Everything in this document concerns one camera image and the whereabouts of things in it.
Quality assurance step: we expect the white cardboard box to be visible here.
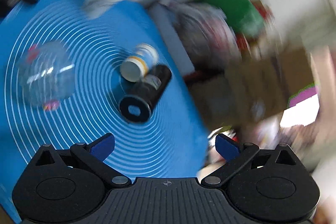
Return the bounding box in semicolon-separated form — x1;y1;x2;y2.
147;0;195;76

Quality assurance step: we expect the blue silicone baking mat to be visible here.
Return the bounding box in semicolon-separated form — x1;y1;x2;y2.
1;0;207;223

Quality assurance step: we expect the clear glass jar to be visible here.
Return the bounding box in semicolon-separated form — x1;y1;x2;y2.
18;41;75;111

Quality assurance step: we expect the green bag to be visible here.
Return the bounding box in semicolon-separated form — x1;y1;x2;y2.
193;0;264;38

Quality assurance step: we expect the lower brown cardboard box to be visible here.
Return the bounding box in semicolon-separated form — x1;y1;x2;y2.
189;48;317;130

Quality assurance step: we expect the black cylindrical bottle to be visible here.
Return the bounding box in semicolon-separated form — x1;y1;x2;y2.
119;64;172;123

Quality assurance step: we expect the clear plastic bag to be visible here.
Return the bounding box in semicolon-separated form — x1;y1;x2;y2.
173;3;242;69

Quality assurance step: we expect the sailboat print paper cup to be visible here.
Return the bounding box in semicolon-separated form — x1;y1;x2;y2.
120;43;159;83

